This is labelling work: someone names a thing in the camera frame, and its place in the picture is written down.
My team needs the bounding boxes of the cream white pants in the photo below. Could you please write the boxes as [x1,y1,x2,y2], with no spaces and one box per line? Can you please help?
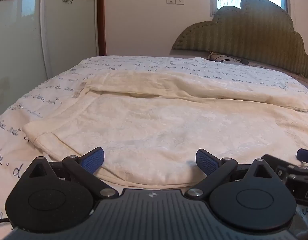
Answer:
[23,70,308,189]

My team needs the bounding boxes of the blue grey bed sheet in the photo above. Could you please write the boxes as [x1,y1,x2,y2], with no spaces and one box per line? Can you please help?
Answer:
[248,61,308,89]

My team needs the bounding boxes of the white bedspread with script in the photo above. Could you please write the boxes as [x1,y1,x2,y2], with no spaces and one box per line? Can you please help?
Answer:
[0,56,297,219]

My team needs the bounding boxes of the striped pillow at headboard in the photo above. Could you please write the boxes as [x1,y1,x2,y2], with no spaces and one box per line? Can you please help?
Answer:
[208,51,249,66]

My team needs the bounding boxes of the green scalloped headboard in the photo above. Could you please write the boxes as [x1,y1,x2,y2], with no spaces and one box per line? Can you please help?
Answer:
[172,0,308,79]

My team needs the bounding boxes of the wardrobe with flower-patterned doors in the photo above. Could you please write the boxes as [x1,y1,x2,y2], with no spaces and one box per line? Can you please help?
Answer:
[0,0,103,115]

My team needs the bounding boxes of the white wall socket plate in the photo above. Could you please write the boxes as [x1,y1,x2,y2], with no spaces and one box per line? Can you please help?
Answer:
[166,0,184,5]

